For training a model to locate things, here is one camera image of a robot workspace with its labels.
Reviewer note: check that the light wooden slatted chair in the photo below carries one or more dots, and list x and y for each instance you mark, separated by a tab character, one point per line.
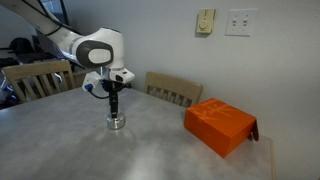
36	69
173	85

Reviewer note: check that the orange cardboard box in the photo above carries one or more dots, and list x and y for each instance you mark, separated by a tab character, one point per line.
216	126

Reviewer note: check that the beige wall thermostat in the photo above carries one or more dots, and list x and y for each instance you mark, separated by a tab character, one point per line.
205	20

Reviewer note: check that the silver glass candle jar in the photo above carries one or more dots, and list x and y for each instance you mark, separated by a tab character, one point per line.
115	124

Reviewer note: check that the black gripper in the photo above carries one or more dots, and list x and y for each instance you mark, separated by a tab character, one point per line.
113	91

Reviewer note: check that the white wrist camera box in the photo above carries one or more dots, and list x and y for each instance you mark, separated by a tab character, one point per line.
121	76

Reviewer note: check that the blue white bag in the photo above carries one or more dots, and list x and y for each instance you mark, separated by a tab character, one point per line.
6	95

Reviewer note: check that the wooden chair at left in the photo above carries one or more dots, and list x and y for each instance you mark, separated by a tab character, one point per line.
80	77

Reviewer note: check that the black round bag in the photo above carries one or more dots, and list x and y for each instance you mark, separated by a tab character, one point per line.
20	45

